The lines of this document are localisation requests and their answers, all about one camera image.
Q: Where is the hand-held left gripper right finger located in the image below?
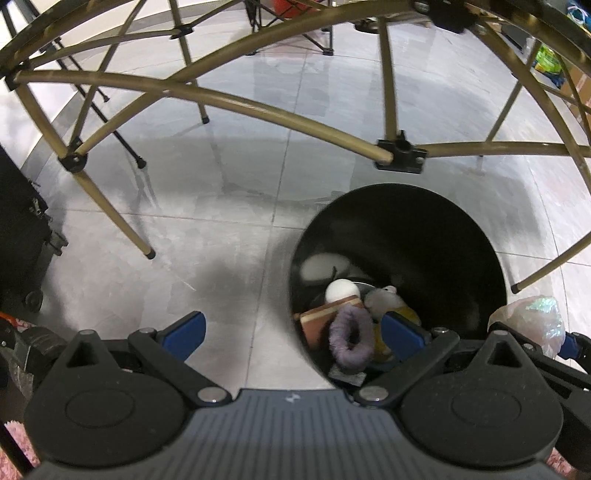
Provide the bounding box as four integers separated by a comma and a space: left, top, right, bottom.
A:
353, 311, 525, 409

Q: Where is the green printed bag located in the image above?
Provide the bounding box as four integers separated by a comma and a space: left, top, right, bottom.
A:
536, 44, 566, 77

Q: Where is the yellow plush toy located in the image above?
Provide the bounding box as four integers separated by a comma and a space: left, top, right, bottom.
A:
372, 307, 422, 363

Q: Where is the khaki folding table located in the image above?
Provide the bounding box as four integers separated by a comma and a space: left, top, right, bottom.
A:
0, 0, 591, 294

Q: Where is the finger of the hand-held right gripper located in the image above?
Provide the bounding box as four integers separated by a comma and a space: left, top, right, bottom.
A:
487, 320, 591, 398
556, 331, 591, 361

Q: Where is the grey block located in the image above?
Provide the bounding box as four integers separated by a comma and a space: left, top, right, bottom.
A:
329, 366, 366, 387

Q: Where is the dark grey object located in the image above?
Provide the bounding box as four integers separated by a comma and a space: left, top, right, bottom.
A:
0, 313, 70, 398

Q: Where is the black folding chair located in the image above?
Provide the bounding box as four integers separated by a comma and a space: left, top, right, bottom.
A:
245, 0, 335, 56

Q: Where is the orange sponge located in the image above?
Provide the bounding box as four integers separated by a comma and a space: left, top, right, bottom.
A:
294, 295, 365, 352

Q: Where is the iridescent plastic bag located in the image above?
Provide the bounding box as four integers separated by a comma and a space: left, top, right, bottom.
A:
488, 296, 566, 358

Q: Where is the black tripod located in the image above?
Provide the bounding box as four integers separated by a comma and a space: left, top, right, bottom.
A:
0, 0, 147, 169

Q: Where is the purple fuzzy scrunchie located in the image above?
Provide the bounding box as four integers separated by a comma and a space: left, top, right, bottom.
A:
329, 307, 376, 374

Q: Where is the black trash bin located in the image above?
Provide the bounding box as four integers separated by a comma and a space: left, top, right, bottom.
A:
287, 184, 513, 385

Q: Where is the taped cardboard box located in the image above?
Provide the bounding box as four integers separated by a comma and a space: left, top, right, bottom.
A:
563, 65, 591, 108

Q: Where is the black equipment case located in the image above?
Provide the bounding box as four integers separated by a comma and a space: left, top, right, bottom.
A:
0, 143, 70, 315

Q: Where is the white foam cylinder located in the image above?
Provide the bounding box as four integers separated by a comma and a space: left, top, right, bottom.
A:
324, 279, 362, 305

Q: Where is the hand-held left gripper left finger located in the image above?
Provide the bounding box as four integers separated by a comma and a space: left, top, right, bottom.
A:
65, 311, 233, 408

